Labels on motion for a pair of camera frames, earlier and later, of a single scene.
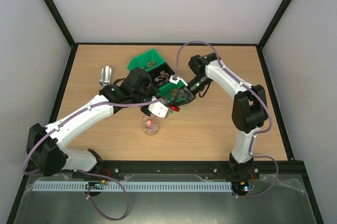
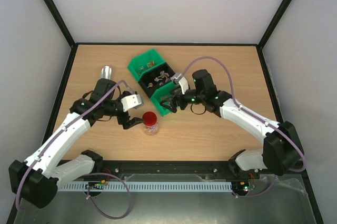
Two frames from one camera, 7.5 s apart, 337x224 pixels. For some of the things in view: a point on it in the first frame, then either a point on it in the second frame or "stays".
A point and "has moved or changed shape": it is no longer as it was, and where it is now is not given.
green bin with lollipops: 147,60 stays
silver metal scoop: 106,72 stays
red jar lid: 175,108 has moved or changed shape
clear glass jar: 150,124 stays
